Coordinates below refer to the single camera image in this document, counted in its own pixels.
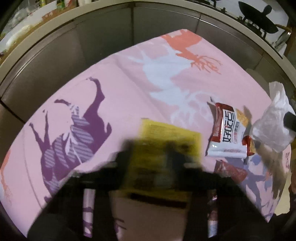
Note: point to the red wrapper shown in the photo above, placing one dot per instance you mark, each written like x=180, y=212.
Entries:
x=231, y=172

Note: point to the gas stove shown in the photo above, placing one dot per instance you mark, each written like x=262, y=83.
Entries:
x=261, y=31

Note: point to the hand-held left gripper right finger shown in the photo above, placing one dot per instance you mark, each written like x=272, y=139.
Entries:
x=177, y=160

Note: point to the black frying pan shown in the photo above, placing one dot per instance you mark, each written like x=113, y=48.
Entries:
x=256, y=16

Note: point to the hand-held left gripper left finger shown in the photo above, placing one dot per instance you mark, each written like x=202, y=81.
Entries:
x=124, y=160

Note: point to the red white snack packet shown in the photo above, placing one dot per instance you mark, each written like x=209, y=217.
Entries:
x=226, y=129

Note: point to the orange snack packet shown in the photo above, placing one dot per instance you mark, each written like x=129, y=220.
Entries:
x=246, y=120

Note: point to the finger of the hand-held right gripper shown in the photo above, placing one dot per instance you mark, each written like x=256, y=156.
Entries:
x=291, y=120

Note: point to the translucent white plastic bag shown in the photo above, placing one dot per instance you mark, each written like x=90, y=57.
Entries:
x=270, y=125

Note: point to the pink printed tablecloth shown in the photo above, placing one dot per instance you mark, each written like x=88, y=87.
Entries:
x=129, y=92

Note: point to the kitchen counter cabinet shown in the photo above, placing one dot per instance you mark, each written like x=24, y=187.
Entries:
x=104, y=34

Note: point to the yellow packet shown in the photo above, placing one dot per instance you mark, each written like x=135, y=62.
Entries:
x=159, y=136

